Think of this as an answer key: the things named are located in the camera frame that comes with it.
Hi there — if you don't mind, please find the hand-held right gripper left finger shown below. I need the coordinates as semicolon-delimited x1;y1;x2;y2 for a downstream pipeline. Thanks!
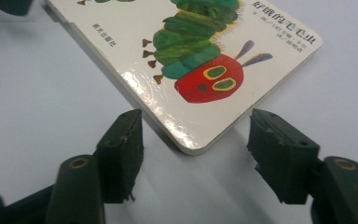
94;108;145;204

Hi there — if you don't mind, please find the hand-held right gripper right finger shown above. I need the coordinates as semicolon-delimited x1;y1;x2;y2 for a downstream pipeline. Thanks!
246;107;321;205

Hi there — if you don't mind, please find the white caterpillar picture book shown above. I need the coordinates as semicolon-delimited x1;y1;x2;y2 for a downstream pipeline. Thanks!
45;0;324;157

